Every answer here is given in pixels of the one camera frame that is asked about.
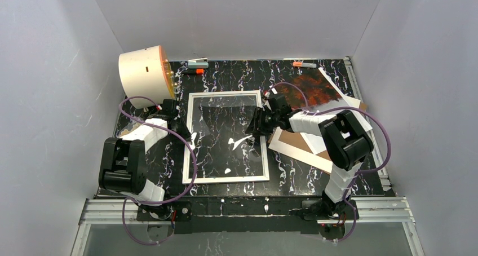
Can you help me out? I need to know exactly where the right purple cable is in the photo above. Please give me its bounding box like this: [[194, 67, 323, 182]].
[[265, 82, 393, 243]]

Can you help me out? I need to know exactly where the white picture frame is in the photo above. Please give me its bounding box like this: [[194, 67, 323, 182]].
[[182, 90, 269, 184]]

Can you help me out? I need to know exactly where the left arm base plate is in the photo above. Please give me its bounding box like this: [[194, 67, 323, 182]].
[[136, 201, 192, 222]]

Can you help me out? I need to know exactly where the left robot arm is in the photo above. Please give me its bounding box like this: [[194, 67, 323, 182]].
[[98, 99, 191, 206]]

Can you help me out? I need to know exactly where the orange grey utility knife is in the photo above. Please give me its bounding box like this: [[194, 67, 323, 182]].
[[293, 61, 317, 68]]

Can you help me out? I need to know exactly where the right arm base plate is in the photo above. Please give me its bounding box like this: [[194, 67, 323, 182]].
[[289, 199, 360, 222]]

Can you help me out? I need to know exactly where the cream cylindrical drum device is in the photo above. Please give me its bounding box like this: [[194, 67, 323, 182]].
[[118, 45, 176, 109]]

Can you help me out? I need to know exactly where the red autumn photo print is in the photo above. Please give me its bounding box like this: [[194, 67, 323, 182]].
[[273, 68, 346, 112]]

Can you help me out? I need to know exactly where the white mat board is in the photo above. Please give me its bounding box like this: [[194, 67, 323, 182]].
[[269, 96, 367, 174]]

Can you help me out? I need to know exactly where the black orange marker pen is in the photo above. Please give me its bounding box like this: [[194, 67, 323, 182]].
[[181, 68, 205, 75]]

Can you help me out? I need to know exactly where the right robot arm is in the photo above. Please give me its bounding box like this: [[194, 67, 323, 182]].
[[245, 95, 374, 216]]

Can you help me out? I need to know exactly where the brown cardboard backing board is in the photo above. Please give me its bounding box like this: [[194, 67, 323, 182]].
[[279, 101, 369, 162]]

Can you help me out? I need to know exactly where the aluminium rail front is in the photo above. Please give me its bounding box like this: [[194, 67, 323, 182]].
[[79, 197, 415, 224]]

